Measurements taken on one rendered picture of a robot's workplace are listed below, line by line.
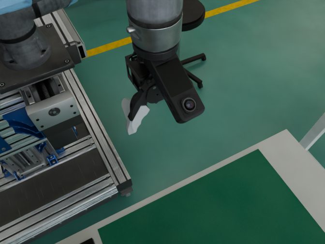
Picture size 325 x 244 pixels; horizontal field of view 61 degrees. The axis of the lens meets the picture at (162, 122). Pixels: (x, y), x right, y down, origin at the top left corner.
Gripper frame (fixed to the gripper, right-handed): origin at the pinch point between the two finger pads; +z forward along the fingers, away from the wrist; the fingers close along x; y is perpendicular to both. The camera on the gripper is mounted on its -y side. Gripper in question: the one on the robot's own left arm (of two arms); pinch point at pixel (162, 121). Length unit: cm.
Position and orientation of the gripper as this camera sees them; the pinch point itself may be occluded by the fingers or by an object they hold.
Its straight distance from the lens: 56.5
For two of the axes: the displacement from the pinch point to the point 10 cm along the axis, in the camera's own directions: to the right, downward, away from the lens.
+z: 0.0, 5.5, 8.3
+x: -8.7, 4.1, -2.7
